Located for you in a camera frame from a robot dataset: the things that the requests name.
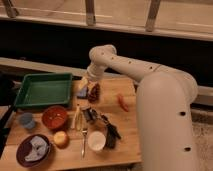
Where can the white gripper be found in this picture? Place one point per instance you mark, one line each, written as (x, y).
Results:
(94, 73)

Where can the blue grey sponge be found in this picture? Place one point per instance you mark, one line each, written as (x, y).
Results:
(82, 94)

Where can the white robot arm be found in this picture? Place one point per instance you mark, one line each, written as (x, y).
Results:
(163, 100)

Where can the dark metal can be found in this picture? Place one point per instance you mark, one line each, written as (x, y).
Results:
(90, 115)

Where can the yellow banana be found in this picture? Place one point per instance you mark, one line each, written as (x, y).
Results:
(76, 121)

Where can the orange carrot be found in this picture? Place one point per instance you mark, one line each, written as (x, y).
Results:
(122, 103)

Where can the wooden cutting board table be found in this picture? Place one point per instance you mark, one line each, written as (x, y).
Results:
(126, 151)

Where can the green plastic tray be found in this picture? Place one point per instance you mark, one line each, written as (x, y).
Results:
(44, 90)

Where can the red brown bowl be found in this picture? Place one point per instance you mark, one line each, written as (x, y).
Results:
(54, 117)

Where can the silver fork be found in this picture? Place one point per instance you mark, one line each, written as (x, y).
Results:
(84, 133)

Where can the white cup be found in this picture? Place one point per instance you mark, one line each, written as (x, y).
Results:
(96, 141)

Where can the yellow apple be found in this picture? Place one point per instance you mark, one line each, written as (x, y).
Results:
(60, 138)

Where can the blue plastic cup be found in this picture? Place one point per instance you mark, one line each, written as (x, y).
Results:
(27, 120)

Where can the crumpled grey cloth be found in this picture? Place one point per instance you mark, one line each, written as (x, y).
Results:
(39, 149)

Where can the dark purple plate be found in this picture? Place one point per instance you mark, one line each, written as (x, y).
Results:
(25, 147)

